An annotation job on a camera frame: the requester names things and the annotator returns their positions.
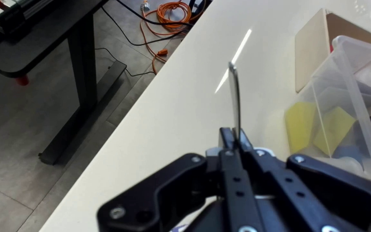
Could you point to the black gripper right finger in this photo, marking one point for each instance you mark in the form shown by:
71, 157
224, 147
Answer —
322, 194

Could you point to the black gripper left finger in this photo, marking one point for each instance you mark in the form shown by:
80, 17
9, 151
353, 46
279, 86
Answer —
167, 189

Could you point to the grey cake slicer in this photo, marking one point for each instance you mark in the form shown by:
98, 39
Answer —
236, 99

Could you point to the clear plastic toy bin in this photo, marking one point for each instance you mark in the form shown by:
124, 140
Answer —
348, 73

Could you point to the small white cardboard box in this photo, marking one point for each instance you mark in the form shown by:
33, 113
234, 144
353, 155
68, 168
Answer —
312, 52

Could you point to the black desk frame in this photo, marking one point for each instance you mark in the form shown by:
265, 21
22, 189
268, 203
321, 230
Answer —
82, 65

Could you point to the aluminium frame with red clips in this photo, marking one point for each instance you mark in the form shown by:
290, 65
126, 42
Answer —
18, 8

